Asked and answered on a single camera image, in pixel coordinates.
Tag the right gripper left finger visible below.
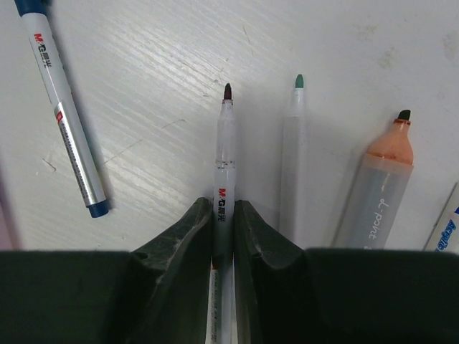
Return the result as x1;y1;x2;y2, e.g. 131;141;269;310
1;198;212;343

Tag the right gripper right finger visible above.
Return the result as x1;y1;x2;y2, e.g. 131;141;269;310
234;201;458;343

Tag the magenta cap marker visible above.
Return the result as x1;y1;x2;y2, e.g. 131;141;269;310
209;84;236;343

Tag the green cap marker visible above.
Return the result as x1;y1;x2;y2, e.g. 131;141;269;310
279;74;307;244

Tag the orange cap highlighter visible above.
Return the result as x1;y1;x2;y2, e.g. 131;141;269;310
333;110;414;249

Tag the teal cap pen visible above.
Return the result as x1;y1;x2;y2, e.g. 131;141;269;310
424;183;459;254

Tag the blue cap marker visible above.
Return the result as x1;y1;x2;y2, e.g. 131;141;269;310
15;1;109;218

